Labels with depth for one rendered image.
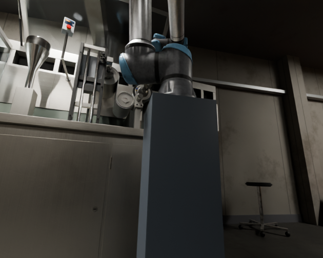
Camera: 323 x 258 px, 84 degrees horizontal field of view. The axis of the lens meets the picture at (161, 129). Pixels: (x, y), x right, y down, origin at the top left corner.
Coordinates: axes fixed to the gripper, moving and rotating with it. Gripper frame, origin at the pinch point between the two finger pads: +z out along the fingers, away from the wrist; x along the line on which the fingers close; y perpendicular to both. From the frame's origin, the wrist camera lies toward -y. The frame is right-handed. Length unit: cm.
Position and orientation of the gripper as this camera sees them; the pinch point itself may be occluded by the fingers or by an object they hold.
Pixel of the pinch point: (146, 89)
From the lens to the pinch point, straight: 129.7
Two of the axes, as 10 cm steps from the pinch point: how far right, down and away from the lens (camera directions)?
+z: -2.8, 8.0, 5.3
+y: -2.0, -5.9, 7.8
